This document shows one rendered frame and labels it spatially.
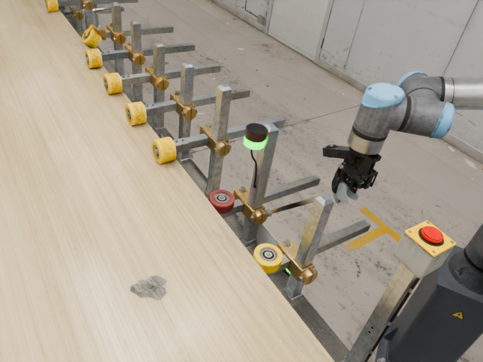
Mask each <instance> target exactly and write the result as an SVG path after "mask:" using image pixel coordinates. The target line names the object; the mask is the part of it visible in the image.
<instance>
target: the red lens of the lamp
mask: <svg viewBox="0 0 483 362"><path fill-rule="evenodd" d="M247 126H248V125H247ZM247 126H246V129H245V134H244V135H245V137H246V138H247V139H248V140H250V141H254V142H261V141H264V140H265V139H266V138H267V132H268V130H267V132H266V133H265V134H253V133H251V132H249V131H248V130H247ZM266 129H267V127H266Z"/></svg>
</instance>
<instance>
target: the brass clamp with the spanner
mask: <svg viewBox="0 0 483 362"><path fill-rule="evenodd" d="M239 189H240V188H239ZM239 189H236V190H234V194H233V196H234V199H235V200H237V199H240V201H241V202H242V203H243V204H244V207H243V211H241V212H242V213H243V214H244V216H245V217H246V218H247V220H248V221H249V222H250V223H253V222H254V223H255V224H256V225H260V224H263V223H264V222H265V221H266V220H267V216H268V214H267V213H266V212H265V206H263V205H262V207H261V208H257V209H254V210H253V209H252V207H251V206H250V205H249V204H248V199H249V191H250V190H249V189H248V188H247V187H245V190H246V192H239Z"/></svg>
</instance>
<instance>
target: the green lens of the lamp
mask: <svg viewBox="0 0 483 362"><path fill-rule="evenodd" d="M265 142H266V140H264V141H263V142H260V143H256V142H252V141H249V140H248V139H247V138H246V137H245V136H244V145H245V146H246V147H247V148H249V149H254V150H258V149H263V148H264V147H265Z"/></svg>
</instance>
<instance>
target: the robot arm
mask: <svg viewBox="0 0 483 362"><path fill-rule="evenodd" d="M455 110H483V78H445V77H438V76H427V75H426V74H425V73H422V72H420V71H413V72H410V73H407V74H406V75H404V76H403V77H402V78H401V79H400V80H399V82H398V84H397V86H396V85H390V84H389V83H375V84H372V85H370V86H369V87H368V88H367V89H366V90H365V93H364V96H363V97H362V99H361V104H360V107H359V110H358V112H357V115H356V118H355V120H354V124H353V126H352V128H351V131H350V134H349V137H348V139H347V143H348V144H349V147H344V146H336V145H335V144H331V145H328V146H326V147H324V148H323V156H324V157H331V158H339V159H344V162H342V163H341V164H340V165H339V167H338V169H337V171H336V173H335V175H334V178H333V180H332V183H331V188H332V191H333V198H334V200H335V202H336V203H340V202H341V201H343V202H345V203H349V201H350V199H349V198H351V199H353V200H357V199H358V197H359V195H358V194H357V189H358V188H359V189H362V188H364V189H365V190H366V189H367V188H369V186H370V187H372V186H373V184H374V181H375V180H376V177H377V175H378V172H377V171H376V170H374V169H373V168H374V165H375V163H376V162H378V161H380V160H381V158H382V156H380V155H379V154H378V153H380V151H381V149H382V147H383V144H384V142H385V139H386V138H387V135H388V134H389V131H390V130H392V131H399V132H404V133H408V134H415V135H419V136H426V137H429V138H437V139H440V138H443V137H444V136H445V135H446V134H447V133H448V132H449V129H450V128H451V125H452V123H453V121H454V115H455ZM374 176H375V177H374ZM373 177H374V180H373V182H372V179H373ZM448 268H449V271H450V272H451V275H452V276H453V278H454V279H455V280H456V281H457V282H458V283H459V284H460V285H461V286H463V287H465V288H466V289H468V290H470V291H472V292H474V293H477V294H482V295H483V222H482V224H481V226H480V227H479V229H478V230H477V232H476V233H475V234H474V236H473V237H472V239H471V241H470V242H469V243H468V244H467V246H466V248H465V249H462V250H461V251H459V252H457V253H455V254H454V255H453V256H452V257H451V258H450V260H449V262H448Z"/></svg>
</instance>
